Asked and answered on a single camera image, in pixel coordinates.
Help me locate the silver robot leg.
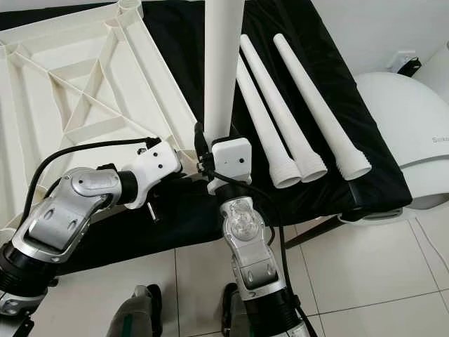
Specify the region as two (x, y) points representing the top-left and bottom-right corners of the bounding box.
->
(221, 283), (288, 337)
(112, 284), (162, 337)

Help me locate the silver robot left leg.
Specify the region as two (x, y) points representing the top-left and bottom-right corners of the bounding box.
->
(112, 284), (162, 337)

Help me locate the silver robot right leg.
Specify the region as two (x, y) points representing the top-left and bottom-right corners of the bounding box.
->
(221, 283), (288, 337)

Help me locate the white boxy appliance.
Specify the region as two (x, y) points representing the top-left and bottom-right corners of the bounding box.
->
(420, 42), (449, 86)

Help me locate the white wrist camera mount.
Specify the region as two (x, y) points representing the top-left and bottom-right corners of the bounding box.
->
(207, 137), (253, 197)
(125, 140), (182, 210)

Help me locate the black metal bench leg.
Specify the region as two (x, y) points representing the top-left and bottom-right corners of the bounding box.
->
(284, 214), (344, 249)

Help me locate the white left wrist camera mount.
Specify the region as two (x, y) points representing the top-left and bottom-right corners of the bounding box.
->
(125, 140), (182, 210)

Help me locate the white ribbed plastic table top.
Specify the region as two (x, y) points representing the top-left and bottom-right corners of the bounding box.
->
(0, 0), (208, 243)

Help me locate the black quilted bench cover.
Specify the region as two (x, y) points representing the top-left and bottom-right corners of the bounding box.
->
(0, 0), (413, 275)

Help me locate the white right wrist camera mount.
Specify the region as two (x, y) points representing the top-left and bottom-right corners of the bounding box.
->
(207, 137), (253, 197)

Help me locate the wall socket with black plug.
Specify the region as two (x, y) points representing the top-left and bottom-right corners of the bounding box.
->
(389, 51), (422, 75)

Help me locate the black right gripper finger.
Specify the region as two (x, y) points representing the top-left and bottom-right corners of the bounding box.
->
(194, 121), (211, 173)

